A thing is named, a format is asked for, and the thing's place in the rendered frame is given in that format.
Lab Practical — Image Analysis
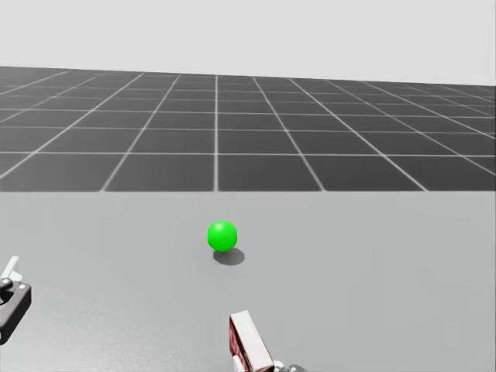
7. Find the small glossy ball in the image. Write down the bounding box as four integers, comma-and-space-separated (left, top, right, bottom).
207, 220, 239, 253

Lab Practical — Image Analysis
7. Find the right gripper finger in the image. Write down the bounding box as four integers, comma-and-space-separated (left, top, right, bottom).
270, 360, 311, 372

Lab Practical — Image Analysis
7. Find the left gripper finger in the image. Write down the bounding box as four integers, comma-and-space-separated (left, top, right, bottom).
0, 255, 33, 346

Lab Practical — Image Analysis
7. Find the red and white carton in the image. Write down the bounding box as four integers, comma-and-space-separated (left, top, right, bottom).
228, 309, 274, 372

